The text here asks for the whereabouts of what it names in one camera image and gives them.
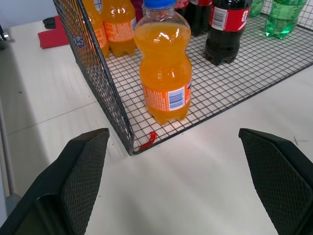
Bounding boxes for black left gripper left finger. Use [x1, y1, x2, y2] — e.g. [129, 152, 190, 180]
[0, 127, 110, 235]

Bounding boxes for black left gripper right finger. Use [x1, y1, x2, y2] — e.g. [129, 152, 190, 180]
[238, 128, 313, 235]

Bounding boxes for orange soda bottle blue cap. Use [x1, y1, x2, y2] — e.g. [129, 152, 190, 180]
[134, 0, 193, 126]

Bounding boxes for red zip tie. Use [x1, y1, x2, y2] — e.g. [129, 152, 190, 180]
[138, 131, 158, 151]

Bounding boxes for red cloth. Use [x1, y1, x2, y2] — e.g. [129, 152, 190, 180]
[37, 15, 70, 49]

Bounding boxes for cola bottle red label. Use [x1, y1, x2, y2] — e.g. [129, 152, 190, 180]
[204, 0, 253, 66]
[188, 0, 213, 37]
[174, 0, 190, 17]

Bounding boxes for green soda bottle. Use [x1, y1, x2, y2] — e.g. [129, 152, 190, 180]
[265, 0, 307, 40]
[249, 0, 265, 18]

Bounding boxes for magenta drink bottle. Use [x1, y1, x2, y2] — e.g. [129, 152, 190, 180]
[130, 0, 145, 24]

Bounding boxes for black wire mesh basket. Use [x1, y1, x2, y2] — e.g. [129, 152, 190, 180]
[52, 0, 313, 156]

